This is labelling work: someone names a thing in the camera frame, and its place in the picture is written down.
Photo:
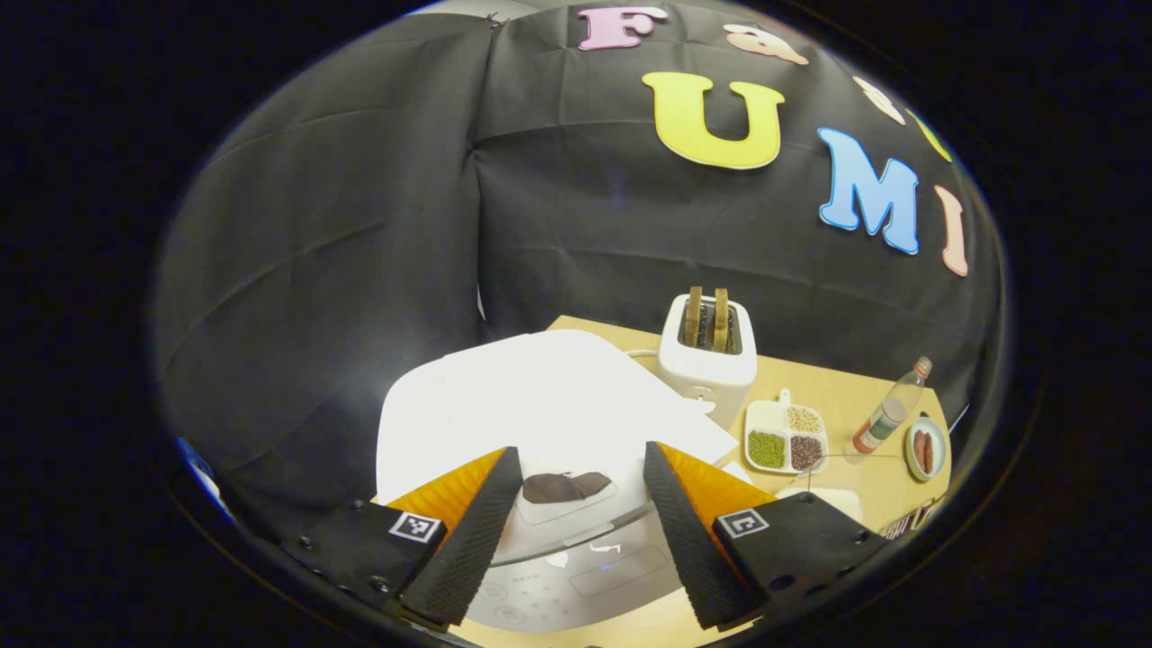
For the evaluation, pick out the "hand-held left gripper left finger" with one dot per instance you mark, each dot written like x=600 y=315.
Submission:
x=468 y=540

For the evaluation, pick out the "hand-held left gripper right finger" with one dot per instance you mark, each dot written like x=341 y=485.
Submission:
x=688 y=549

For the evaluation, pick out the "white rice cooker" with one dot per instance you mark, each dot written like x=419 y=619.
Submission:
x=540 y=405

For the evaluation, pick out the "clear container of rice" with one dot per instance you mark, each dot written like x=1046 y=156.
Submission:
x=837 y=502

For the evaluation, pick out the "clear chopstick holder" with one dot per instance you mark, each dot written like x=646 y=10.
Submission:
x=909 y=522

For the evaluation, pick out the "white divided bean dish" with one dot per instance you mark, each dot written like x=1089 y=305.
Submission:
x=765 y=418

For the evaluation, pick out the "white toaster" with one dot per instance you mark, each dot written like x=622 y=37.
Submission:
x=706 y=378

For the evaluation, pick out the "brown toast slice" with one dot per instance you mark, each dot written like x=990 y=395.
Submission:
x=721 y=319
x=692 y=317

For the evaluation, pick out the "clear plastic water bottle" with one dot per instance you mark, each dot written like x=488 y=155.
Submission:
x=886 y=418

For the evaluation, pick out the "red sausage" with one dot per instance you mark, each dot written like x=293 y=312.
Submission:
x=919 y=450
x=930 y=452

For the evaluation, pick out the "pale green plate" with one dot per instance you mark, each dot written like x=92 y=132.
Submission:
x=940 y=445

